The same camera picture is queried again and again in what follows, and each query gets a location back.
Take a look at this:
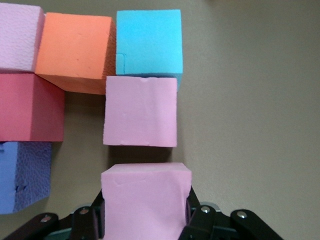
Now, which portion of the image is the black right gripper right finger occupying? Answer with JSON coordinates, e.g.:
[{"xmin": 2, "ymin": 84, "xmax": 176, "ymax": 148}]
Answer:
[{"xmin": 177, "ymin": 186, "xmax": 285, "ymax": 240}]

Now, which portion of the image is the light blue foam cube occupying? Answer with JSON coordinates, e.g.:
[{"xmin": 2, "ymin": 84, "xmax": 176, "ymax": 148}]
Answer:
[{"xmin": 115, "ymin": 9, "xmax": 184, "ymax": 91}]

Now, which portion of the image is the pale pink foam cube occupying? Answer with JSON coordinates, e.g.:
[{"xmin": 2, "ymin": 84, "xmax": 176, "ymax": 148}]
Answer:
[{"xmin": 102, "ymin": 75, "xmax": 179, "ymax": 148}]

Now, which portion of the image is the brown table cover sheet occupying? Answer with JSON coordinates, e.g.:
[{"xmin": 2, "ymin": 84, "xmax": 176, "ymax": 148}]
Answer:
[{"xmin": 0, "ymin": 0, "xmax": 320, "ymax": 240}]

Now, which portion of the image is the dark purple foam cube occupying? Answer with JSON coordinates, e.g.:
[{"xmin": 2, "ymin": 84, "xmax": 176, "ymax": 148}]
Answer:
[{"xmin": 0, "ymin": 140, "xmax": 53, "ymax": 216}]

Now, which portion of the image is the crimson foam cube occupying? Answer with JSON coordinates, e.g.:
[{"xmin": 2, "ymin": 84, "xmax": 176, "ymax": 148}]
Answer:
[{"xmin": 0, "ymin": 72, "xmax": 67, "ymax": 143}]

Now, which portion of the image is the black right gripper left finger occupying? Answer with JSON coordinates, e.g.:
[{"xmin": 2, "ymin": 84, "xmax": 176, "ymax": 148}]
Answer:
[{"xmin": 0, "ymin": 189, "xmax": 106, "ymax": 240}]

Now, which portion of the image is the orange foam cube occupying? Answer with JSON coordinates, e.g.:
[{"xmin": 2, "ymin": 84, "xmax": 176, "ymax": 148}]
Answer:
[{"xmin": 34, "ymin": 12, "xmax": 117, "ymax": 96}]

